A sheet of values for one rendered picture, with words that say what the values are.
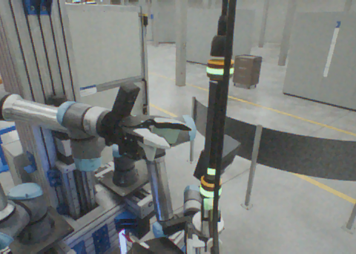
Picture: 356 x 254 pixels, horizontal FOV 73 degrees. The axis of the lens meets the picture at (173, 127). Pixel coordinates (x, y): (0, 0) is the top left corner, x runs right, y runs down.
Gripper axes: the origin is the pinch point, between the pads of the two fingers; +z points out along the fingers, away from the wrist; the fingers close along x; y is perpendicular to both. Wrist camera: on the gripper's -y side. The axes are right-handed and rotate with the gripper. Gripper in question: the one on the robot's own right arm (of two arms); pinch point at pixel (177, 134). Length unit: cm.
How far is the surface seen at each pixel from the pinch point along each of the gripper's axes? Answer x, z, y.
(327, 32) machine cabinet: -636, 32, 6
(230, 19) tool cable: 8.1, 11.7, -21.5
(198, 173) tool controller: -63, -22, 56
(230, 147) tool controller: -78, -10, 43
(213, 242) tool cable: 13.1, 13.7, 9.9
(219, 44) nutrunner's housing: 1.5, 8.3, -18.0
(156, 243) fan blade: -9, -13, 49
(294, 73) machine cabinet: -657, -19, 108
